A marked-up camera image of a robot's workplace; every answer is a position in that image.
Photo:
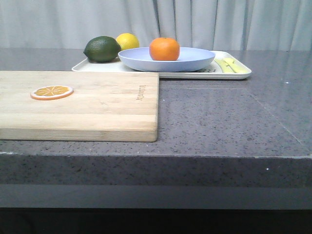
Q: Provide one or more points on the light blue plate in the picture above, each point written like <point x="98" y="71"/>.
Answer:
<point x="190" y="59"/>

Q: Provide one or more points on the orange fruit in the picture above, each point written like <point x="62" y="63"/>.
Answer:
<point x="164" y="49"/>

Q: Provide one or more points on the cream serving tray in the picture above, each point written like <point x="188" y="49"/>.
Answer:
<point x="212" y="71"/>

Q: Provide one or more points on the wooden cutting board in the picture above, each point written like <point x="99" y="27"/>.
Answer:
<point x="103" y="107"/>

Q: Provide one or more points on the yellow lemon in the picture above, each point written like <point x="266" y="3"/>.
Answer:
<point x="127" y="41"/>

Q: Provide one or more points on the yellow-green plastic fork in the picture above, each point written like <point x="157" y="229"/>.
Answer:
<point x="224" y="66"/>

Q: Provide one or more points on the dark green lime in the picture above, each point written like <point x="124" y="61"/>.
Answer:
<point x="102" y="49"/>

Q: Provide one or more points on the yellow-green plastic spoon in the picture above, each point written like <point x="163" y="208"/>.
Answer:
<point x="236" y="68"/>

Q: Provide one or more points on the grey curtain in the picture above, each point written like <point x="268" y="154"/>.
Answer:
<point x="211" y="24"/>

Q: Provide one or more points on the orange slice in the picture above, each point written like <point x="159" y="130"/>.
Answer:
<point x="51" y="92"/>

